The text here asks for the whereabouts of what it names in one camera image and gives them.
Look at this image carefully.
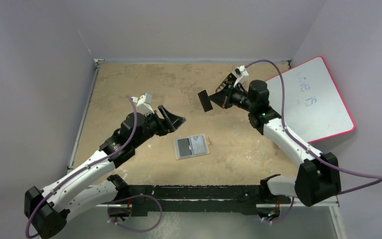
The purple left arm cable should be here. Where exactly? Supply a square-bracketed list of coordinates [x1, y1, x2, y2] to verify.
[25, 96, 138, 239]

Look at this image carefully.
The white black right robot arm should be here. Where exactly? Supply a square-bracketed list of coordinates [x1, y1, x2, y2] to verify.
[200, 80, 341, 207]

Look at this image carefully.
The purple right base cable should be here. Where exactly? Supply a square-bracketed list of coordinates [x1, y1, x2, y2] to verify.
[260, 186, 293, 225]

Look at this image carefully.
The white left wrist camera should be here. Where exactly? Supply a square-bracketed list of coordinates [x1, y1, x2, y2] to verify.
[132, 92, 153, 116]

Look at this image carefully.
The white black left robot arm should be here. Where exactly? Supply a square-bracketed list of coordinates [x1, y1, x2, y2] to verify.
[24, 106, 186, 239]

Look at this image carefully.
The aluminium frame rail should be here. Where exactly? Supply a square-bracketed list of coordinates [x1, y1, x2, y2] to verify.
[47, 183, 340, 208]

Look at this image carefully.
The beige oval card tray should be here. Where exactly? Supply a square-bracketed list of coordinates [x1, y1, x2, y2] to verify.
[214, 73, 237, 93]

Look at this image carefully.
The pink framed whiteboard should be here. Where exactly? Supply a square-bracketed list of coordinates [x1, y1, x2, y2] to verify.
[267, 56, 356, 142]

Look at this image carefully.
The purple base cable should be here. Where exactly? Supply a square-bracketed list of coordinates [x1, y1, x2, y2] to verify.
[106, 193, 164, 233]
[260, 186, 293, 225]

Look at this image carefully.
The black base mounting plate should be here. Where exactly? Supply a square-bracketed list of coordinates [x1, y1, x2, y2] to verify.
[97, 184, 292, 218]

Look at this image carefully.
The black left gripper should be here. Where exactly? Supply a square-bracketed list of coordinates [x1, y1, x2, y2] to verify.
[133, 106, 185, 149]

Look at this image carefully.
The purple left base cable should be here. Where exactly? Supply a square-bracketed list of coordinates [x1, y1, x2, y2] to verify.
[106, 193, 164, 233]

